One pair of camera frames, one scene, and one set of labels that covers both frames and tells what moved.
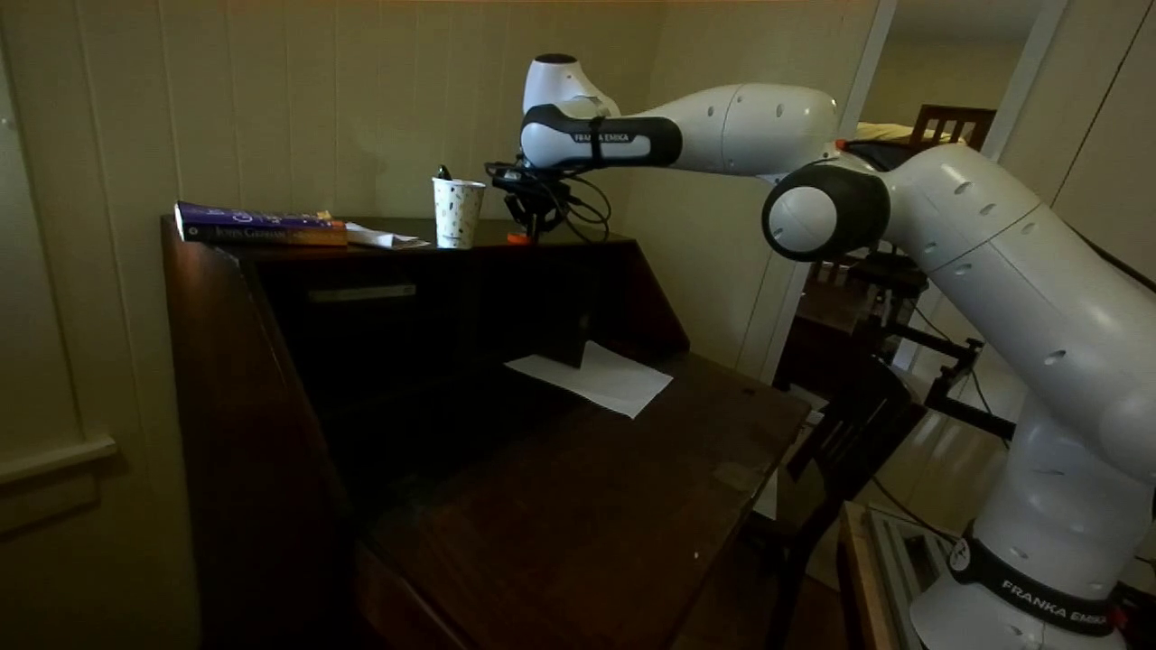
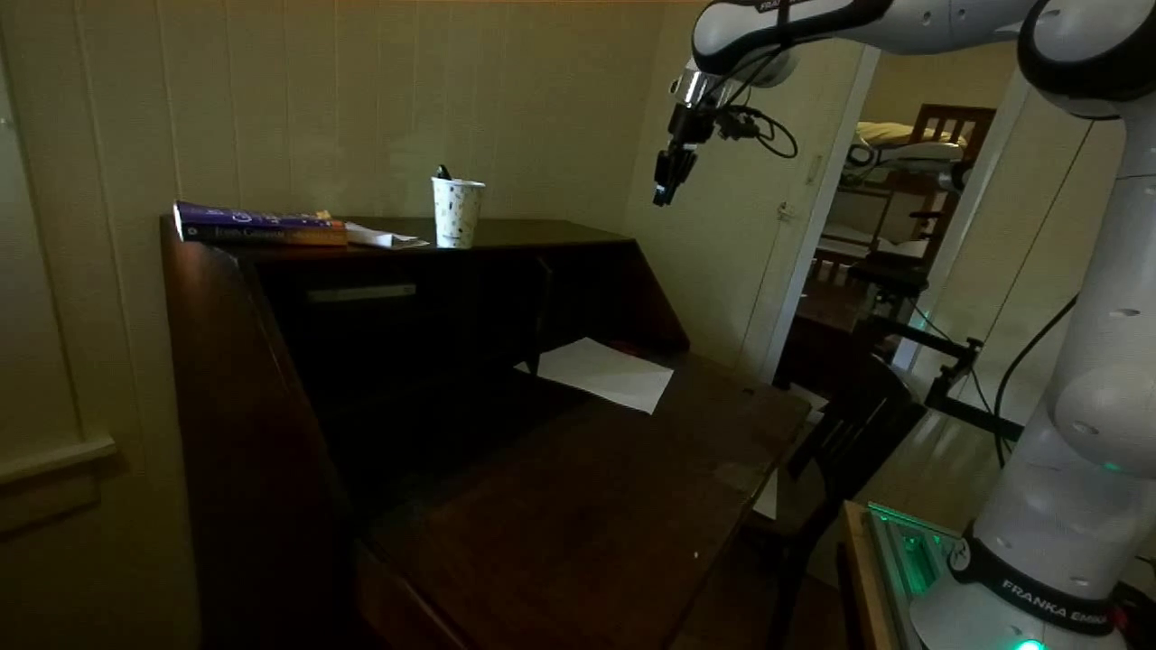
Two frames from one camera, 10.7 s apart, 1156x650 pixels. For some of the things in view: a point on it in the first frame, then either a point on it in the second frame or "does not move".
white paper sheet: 602,374 does not move
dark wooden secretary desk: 495,446 does not move
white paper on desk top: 392,239 does not move
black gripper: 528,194 -> 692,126
